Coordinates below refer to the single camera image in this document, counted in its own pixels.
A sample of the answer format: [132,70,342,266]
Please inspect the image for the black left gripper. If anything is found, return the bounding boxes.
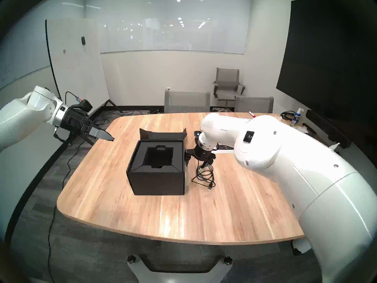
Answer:
[62,105,115,142]

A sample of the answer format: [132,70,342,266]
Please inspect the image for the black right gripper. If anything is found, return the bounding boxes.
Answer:
[184,143,217,168]

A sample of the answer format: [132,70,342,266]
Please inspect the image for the black wired computer mouse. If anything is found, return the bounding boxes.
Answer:
[191,161,216,191]

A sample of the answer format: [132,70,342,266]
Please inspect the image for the black cardboard box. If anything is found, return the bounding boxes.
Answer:
[126,128,188,196]

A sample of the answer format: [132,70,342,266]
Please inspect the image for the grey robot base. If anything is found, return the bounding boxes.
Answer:
[127,254,233,283]

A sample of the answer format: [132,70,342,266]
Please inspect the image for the grey ribbed mesh chair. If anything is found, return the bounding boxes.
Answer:
[164,89,211,113]

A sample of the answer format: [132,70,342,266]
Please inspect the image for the white freestanding whiteboard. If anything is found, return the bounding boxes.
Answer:
[45,19,123,147]

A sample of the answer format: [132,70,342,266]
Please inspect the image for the grey office chair with armrests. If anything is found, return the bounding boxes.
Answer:
[212,68,246,112]

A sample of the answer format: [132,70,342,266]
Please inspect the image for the whiteboard cleaner spray bottle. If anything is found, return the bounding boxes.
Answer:
[290,108,304,129]

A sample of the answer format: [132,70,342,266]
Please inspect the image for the glass whiteboard with blue writing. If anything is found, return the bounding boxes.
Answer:
[0,0,50,91]

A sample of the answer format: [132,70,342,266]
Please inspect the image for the black video conference bar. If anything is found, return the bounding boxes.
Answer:
[306,109,351,149]

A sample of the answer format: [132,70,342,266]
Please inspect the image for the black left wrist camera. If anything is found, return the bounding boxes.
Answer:
[71,99,93,113]

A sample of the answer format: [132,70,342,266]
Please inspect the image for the black floor cables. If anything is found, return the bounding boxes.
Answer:
[85,107,164,129]

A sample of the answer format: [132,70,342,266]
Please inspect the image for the black hanging cable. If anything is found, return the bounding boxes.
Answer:
[47,141,81,283]

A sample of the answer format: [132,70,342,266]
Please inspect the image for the wall-mounted glass whiteboard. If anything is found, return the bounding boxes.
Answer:
[85,0,251,55]

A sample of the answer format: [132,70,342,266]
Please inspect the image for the large black wall screen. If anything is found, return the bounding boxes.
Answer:
[276,0,377,156]

